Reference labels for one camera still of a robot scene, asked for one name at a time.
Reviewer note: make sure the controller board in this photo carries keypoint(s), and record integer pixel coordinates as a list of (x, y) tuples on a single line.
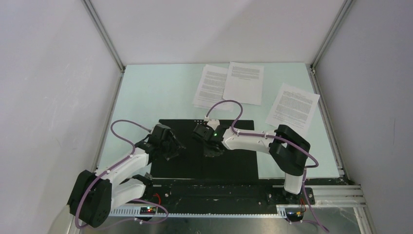
[(148, 210), (293, 217)]

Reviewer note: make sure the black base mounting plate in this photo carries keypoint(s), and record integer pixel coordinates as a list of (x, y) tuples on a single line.
[(224, 197)]

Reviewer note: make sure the left printed paper sheet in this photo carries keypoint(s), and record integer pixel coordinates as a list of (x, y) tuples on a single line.
[(211, 87)]

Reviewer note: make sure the left controller board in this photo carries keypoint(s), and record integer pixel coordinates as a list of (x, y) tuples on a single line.
[(148, 210)]

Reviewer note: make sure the middle printed paper sheet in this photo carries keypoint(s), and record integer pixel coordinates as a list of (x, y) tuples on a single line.
[(244, 83)]

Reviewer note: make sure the aluminium frame profile left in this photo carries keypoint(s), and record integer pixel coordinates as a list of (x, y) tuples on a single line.
[(100, 27)]

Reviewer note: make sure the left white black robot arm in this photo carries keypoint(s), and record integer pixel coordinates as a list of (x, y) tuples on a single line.
[(96, 193)]

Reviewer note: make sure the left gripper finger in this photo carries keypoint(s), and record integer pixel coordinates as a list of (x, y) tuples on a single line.
[(171, 153), (175, 144)]

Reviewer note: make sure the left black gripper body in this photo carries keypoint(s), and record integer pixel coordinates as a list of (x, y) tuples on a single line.
[(168, 147)]

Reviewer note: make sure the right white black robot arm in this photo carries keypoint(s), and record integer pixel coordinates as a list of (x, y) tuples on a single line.
[(288, 149)]

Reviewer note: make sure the aluminium frame profile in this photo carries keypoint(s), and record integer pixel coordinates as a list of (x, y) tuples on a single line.
[(333, 30), (100, 27)]

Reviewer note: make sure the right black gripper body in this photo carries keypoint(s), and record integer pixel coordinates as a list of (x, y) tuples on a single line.
[(209, 152)]

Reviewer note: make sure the printed paper sheet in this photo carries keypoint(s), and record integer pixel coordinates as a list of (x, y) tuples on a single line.
[(211, 87), (293, 107), (244, 83)]

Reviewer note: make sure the right printed paper sheet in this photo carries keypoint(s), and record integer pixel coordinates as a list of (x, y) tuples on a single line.
[(293, 107)]

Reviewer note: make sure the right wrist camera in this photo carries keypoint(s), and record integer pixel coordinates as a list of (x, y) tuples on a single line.
[(213, 123)]

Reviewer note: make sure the aluminium frame profile right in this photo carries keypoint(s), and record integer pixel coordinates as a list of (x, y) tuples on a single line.
[(333, 30)]

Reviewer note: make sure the right controller board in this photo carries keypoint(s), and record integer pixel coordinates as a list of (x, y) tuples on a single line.
[(293, 217)]

